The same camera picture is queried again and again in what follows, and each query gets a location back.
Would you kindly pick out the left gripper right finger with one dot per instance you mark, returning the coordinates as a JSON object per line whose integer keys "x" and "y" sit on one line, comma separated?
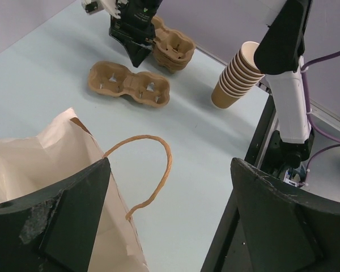
{"x": 310, "y": 227}

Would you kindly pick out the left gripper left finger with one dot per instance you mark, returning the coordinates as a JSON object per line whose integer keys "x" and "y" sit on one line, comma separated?
{"x": 54, "y": 228}

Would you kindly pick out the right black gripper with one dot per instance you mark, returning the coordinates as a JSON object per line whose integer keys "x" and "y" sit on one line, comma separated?
{"x": 134, "y": 23}

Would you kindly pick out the single brown pulp carrier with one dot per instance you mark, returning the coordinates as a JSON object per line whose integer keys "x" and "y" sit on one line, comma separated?
{"x": 115, "y": 80}

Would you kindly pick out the brown paper takeout bag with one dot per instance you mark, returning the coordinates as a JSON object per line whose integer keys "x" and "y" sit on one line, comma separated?
{"x": 63, "y": 149}

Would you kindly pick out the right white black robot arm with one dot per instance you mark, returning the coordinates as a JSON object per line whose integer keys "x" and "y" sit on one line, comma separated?
{"x": 279, "y": 56}

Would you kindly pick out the brown pulp cup carrier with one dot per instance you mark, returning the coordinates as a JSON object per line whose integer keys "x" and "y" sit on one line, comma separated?
{"x": 172, "y": 49}

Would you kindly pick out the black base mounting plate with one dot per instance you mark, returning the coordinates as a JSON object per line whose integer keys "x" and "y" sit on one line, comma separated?
{"x": 247, "y": 238}

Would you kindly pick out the stack of paper cups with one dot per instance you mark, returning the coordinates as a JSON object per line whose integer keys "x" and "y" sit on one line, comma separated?
{"x": 238, "y": 77}

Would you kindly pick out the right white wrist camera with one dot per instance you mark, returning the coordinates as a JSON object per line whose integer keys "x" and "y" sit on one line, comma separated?
{"x": 112, "y": 7}

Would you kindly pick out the aluminium frame rail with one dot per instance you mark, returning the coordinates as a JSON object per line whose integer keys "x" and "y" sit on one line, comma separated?
{"x": 325, "y": 116}

